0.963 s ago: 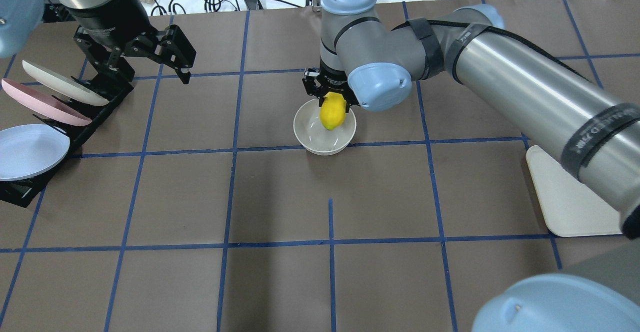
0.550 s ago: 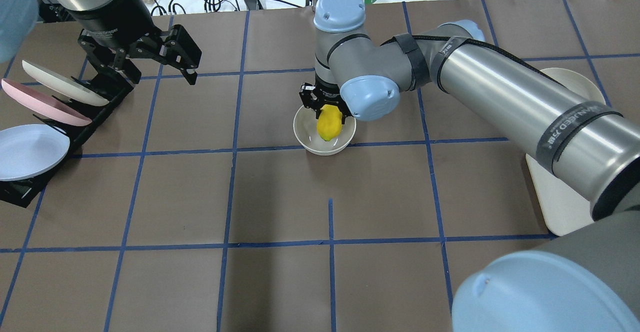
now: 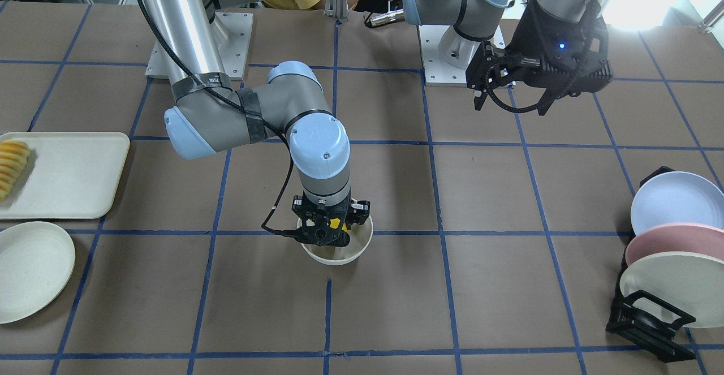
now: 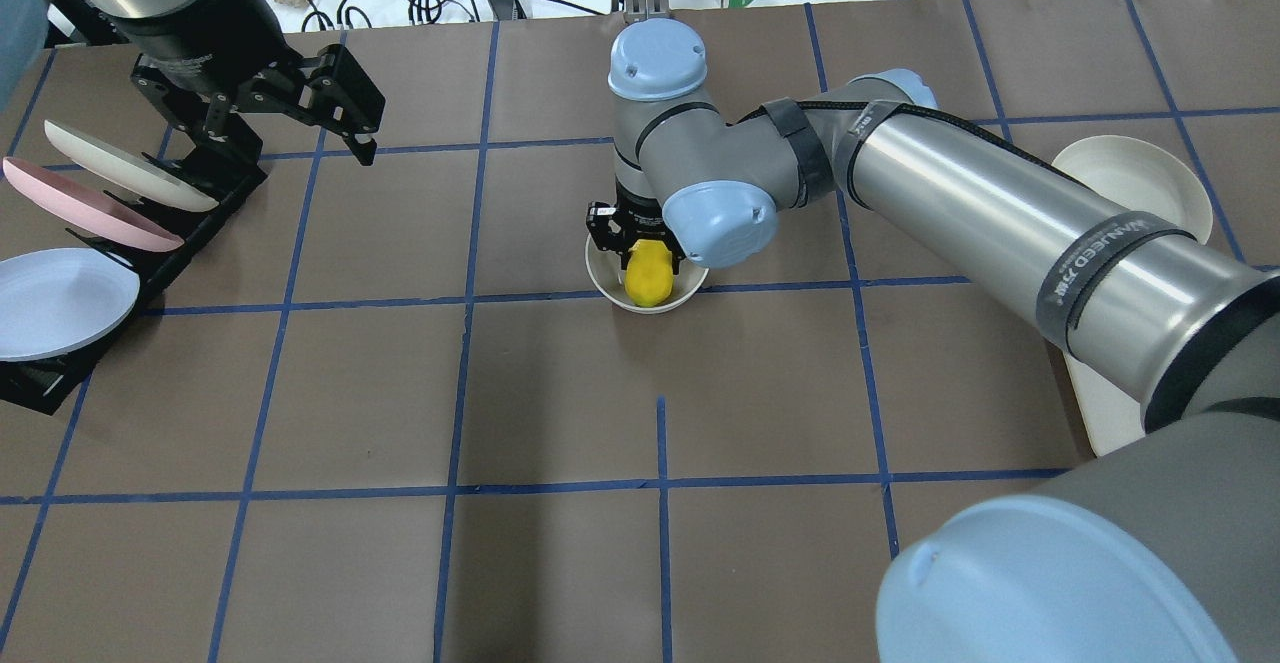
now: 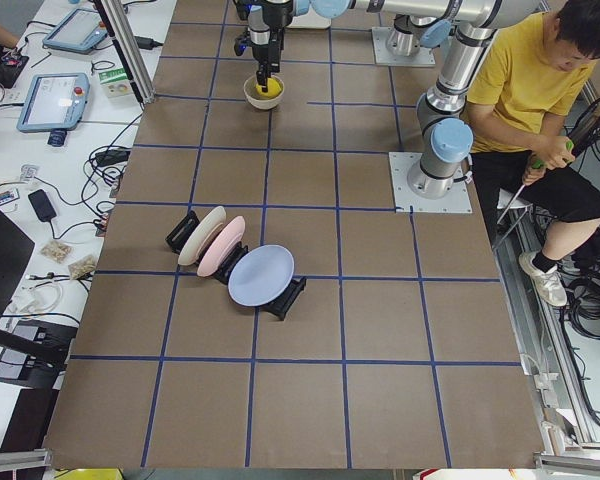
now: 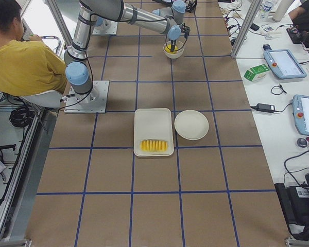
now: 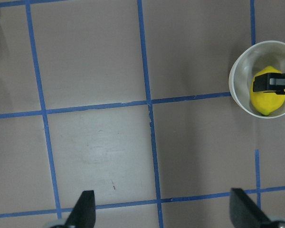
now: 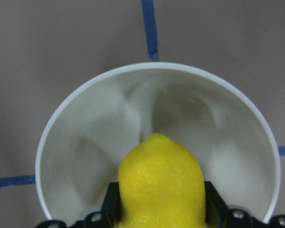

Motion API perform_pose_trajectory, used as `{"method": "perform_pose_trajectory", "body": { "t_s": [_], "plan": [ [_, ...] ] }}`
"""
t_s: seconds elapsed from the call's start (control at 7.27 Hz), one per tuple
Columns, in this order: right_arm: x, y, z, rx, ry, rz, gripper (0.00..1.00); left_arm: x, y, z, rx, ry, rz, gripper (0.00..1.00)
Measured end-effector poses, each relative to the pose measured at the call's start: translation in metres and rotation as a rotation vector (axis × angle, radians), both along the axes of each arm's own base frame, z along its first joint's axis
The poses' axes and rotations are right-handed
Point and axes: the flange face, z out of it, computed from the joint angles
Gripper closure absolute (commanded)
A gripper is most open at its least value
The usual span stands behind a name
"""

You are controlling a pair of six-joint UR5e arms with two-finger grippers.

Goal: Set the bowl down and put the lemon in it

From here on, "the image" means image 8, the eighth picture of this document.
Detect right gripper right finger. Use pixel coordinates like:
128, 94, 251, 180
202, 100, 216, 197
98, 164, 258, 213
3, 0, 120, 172
204, 181, 228, 223

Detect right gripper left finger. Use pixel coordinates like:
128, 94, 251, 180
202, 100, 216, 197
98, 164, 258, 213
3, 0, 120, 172
101, 182, 121, 225

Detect yellow lemon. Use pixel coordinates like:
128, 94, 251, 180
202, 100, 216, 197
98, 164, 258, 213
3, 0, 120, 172
118, 133, 206, 228

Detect white bowl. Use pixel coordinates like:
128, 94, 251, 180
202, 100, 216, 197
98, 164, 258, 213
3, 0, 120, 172
35, 62, 281, 224

